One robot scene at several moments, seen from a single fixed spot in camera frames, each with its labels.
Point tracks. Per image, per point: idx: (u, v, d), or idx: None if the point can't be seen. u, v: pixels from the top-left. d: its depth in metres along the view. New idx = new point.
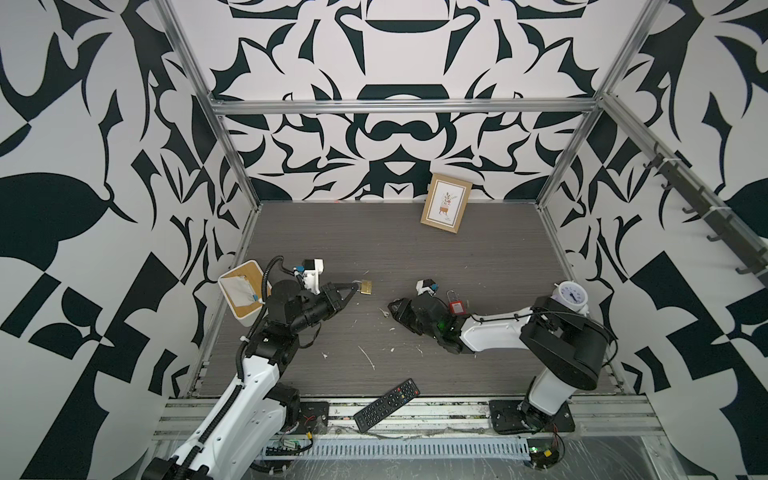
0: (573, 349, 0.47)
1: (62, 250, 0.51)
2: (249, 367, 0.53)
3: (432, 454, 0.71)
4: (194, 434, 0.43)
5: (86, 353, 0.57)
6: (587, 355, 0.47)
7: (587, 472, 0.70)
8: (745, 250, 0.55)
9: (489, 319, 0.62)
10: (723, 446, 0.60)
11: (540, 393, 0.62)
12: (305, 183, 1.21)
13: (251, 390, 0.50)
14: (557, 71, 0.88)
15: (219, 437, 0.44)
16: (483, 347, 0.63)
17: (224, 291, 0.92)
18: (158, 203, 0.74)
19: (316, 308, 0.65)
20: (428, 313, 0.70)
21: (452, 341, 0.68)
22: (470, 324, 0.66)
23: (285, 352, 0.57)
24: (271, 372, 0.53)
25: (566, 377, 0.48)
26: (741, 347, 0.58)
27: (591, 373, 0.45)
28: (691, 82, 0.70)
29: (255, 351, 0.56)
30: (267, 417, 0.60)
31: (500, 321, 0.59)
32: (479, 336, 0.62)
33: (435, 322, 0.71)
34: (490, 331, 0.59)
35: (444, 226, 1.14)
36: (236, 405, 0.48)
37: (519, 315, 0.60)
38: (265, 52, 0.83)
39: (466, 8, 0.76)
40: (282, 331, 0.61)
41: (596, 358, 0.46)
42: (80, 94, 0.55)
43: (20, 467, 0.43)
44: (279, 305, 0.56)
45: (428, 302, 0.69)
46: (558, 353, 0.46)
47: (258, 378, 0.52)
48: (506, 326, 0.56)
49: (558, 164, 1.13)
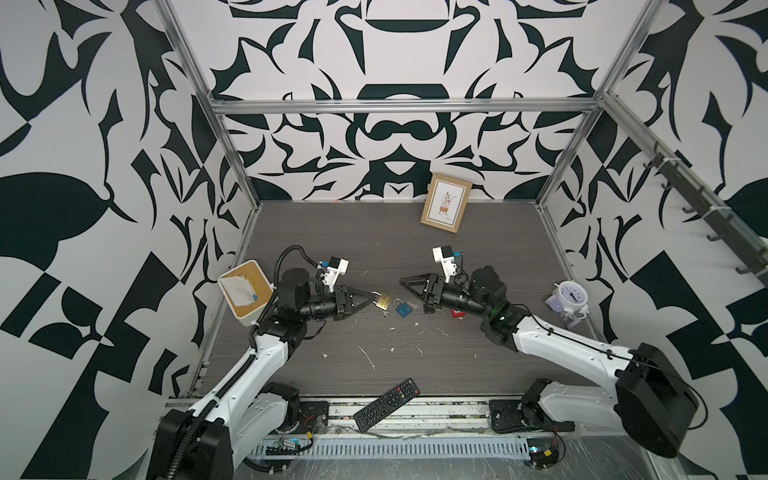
0: (665, 410, 0.41)
1: (63, 250, 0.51)
2: (262, 342, 0.56)
3: (432, 454, 0.71)
4: (210, 392, 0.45)
5: (86, 353, 0.57)
6: (677, 423, 0.41)
7: (587, 472, 0.70)
8: (746, 250, 0.55)
9: (560, 335, 0.54)
10: (723, 445, 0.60)
11: (558, 400, 0.62)
12: (305, 183, 1.21)
13: (263, 362, 0.52)
14: (557, 71, 0.88)
15: (234, 396, 0.46)
16: (529, 353, 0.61)
17: (224, 291, 0.92)
18: (158, 203, 0.74)
19: (323, 304, 0.67)
20: (492, 296, 0.59)
21: (497, 330, 0.62)
22: (534, 327, 0.58)
23: (294, 335, 0.59)
24: (282, 348, 0.56)
25: (639, 436, 0.44)
26: (741, 347, 0.58)
27: (676, 443, 0.40)
28: (690, 82, 0.69)
29: (266, 330, 0.58)
30: (270, 407, 0.60)
31: (582, 347, 0.50)
32: (548, 346, 0.54)
33: (490, 305, 0.62)
34: (564, 349, 0.52)
35: (444, 226, 1.14)
36: (249, 373, 0.50)
37: (611, 354, 0.48)
38: (265, 52, 0.83)
39: (466, 7, 0.76)
40: (291, 316, 0.64)
41: (684, 429, 0.42)
42: (80, 94, 0.55)
43: (19, 467, 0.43)
44: (289, 291, 0.59)
45: (495, 285, 0.59)
46: (650, 410, 0.40)
47: (270, 351, 0.54)
48: (588, 354, 0.49)
49: (558, 164, 1.13)
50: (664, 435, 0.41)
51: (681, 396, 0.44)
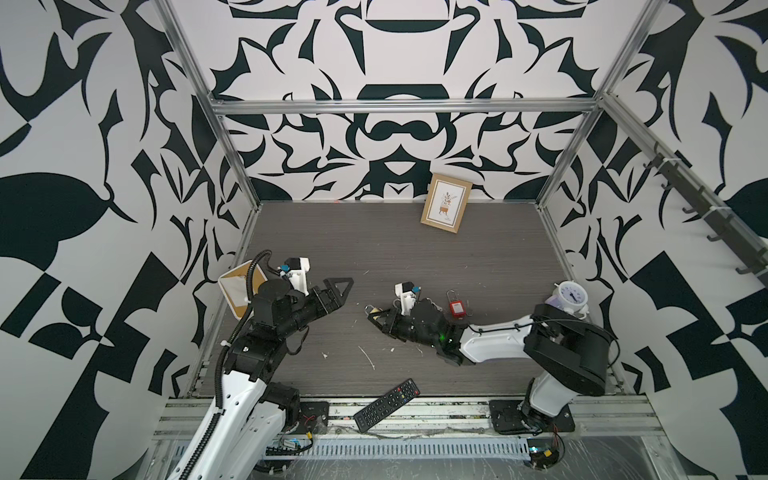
0: (579, 356, 0.46)
1: (63, 250, 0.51)
2: (228, 387, 0.48)
3: (432, 455, 0.71)
4: (176, 471, 0.41)
5: (86, 353, 0.57)
6: (592, 362, 0.46)
7: (587, 472, 0.70)
8: (746, 250, 0.55)
9: (489, 329, 0.61)
10: (723, 446, 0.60)
11: (541, 395, 0.62)
12: (305, 183, 1.21)
13: (231, 416, 0.46)
14: (557, 71, 0.88)
15: (200, 474, 0.41)
16: (483, 360, 0.63)
17: (224, 291, 0.92)
18: (158, 203, 0.74)
19: (304, 311, 0.61)
20: (430, 325, 0.65)
21: (451, 354, 0.66)
22: (470, 335, 0.64)
23: (269, 360, 0.51)
24: (252, 389, 0.48)
25: (574, 385, 0.47)
26: (740, 347, 0.58)
27: (599, 379, 0.44)
28: (690, 82, 0.69)
29: (235, 364, 0.50)
30: (266, 423, 0.60)
31: (500, 332, 0.57)
32: (484, 348, 0.60)
33: (436, 334, 0.68)
34: (490, 342, 0.58)
35: (444, 226, 1.14)
36: (218, 436, 0.44)
37: (519, 325, 0.54)
38: (265, 52, 0.83)
39: (466, 8, 0.76)
40: (266, 336, 0.56)
41: (602, 365, 0.45)
42: (80, 95, 0.55)
43: (19, 467, 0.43)
44: (266, 307, 0.51)
45: (429, 313, 0.65)
46: (563, 361, 0.45)
47: (239, 398, 0.47)
48: (507, 337, 0.55)
49: (558, 164, 1.13)
50: (586, 377, 0.44)
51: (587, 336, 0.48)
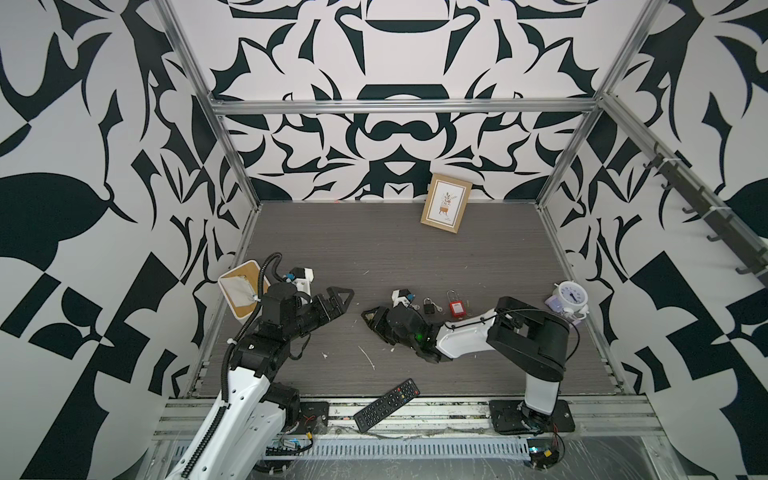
0: (538, 345, 0.49)
1: (62, 250, 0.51)
2: (234, 382, 0.49)
3: (432, 454, 0.71)
4: (180, 464, 0.42)
5: (86, 353, 0.57)
6: (552, 349, 0.48)
7: (587, 472, 0.70)
8: (745, 250, 0.55)
9: (460, 325, 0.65)
10: (723, 446, 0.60)
11: (533, 392, 0.60)
12: (305, 183, 1.21)
13: (235, 410, 0.47)
14: (557, 71, 0.88)
15: (205, 466, 0.42)
16: (458, 354, 0.64)
17: (224, 291, 0.92)
18: (158, 203, 0.74)
19: (306, 318, 0.63)
20: (406, 326, 0.69)
21: (430, 352, 0.69)
22: (444, 332, 0.67)
23: (275, 358, 0.53)
24: (257, 385, 0.49)
25: (536, 373, 0.50)
26: (740, 346, 0.58)
27: (559, 365, 0.47)
28: (690, 82, 0.69)
29: (241, 360, 0.52)
30: (266, 422, 0.60)
31: (469, 328, 0.59)
32: (454, 343, 0.62)
33: (412, 335, 0.71)
34: (460, 336, 0.61)
35: (444, 226, 1.14)
36: (222, 430, 0.45)
37: (484, 317, 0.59)
38: (265, 52, 0.83)
39: (466, 8, 0.76)
40: (272, 334, 0.57)
41: (561, 349, 0.48)
42: (80, 95, 0.55)
43: (20, 467, 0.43)
44: (274, 304, 0.54)
45: (405, 314, 0.69)
46: (523, 351, 0.48)
47: (244, 394, 0.48)
48: (474, 331, 0.57)
49: (558, 164, 1.13)
50: (544, 364, 0.47)
51: (546, 325, 0.51)
